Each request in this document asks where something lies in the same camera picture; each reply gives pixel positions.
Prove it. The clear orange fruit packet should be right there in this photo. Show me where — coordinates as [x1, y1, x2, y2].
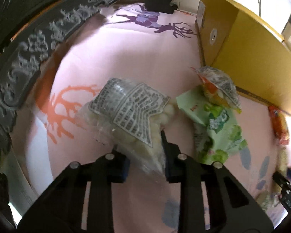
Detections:
[190, 65, 242, 113]

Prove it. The red orange snack packet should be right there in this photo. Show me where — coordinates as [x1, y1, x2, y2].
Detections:
[268, 105, 290, 146]

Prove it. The pink printed tablecloth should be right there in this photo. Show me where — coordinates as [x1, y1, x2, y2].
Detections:
[5, 2, 291, 233]

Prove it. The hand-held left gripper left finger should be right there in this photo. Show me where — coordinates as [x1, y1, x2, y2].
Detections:
[16, 148, 130, 233]

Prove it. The green snack packet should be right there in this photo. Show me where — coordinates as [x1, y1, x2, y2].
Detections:
[176, 86, 248, 164]

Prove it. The dark carved wooden furniture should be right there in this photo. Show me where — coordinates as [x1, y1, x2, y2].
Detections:
[0, 0, 178, 231]

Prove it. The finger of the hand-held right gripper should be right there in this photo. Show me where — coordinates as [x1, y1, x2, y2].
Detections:
[272, 171, 291, 210]

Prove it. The yellow cardboard box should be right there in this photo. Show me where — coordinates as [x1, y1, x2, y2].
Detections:
[195, 0, 291, 116]

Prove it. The clear packet of white balls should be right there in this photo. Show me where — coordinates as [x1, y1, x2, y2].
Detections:
[75, 78, 171, 175]

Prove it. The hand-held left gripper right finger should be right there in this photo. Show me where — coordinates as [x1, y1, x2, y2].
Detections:
[160, 130, 274, 233]

